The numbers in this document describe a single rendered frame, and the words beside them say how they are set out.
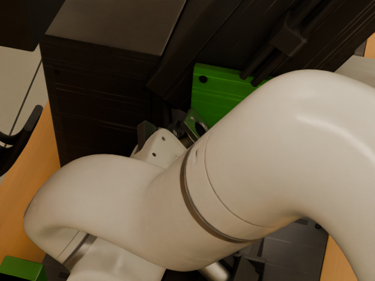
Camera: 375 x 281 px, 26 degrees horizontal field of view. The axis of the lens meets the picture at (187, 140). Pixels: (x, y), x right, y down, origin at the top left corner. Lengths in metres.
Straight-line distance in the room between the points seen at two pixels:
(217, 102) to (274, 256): 0.34
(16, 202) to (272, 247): 0.43
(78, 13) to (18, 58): 1.86
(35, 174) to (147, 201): 0.78
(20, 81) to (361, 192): 2.49
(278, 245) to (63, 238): 0.56
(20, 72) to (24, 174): 1.54
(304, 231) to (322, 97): 0.84
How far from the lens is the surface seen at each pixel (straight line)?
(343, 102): 0.49
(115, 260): 0.79
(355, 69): 1.25
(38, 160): 1.45
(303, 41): 0.93
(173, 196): 0.61
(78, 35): 1.12
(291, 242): 1.30
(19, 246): 1.34
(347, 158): 0.48
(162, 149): 0.94
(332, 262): 1.29
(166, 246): 0.66
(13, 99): 2.86
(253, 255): 1.19
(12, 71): 2.96
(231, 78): 1.01
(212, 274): 1.15
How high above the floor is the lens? 1.95
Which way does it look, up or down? 47 degrees down
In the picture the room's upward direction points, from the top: straight up
